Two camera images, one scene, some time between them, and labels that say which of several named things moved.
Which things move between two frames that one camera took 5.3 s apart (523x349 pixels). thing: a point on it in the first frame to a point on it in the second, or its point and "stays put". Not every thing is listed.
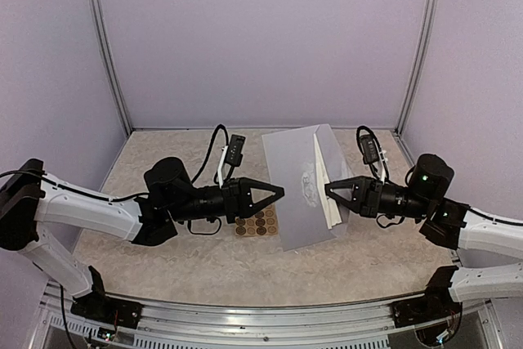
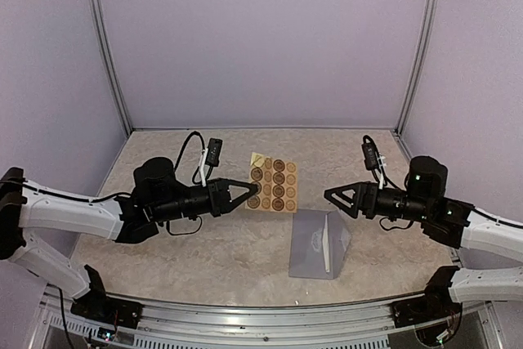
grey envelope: x=302 y=209 to x=306 y=251
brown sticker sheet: x=262 y=224 to x=278 y=180
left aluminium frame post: x=106 y=37 stays put
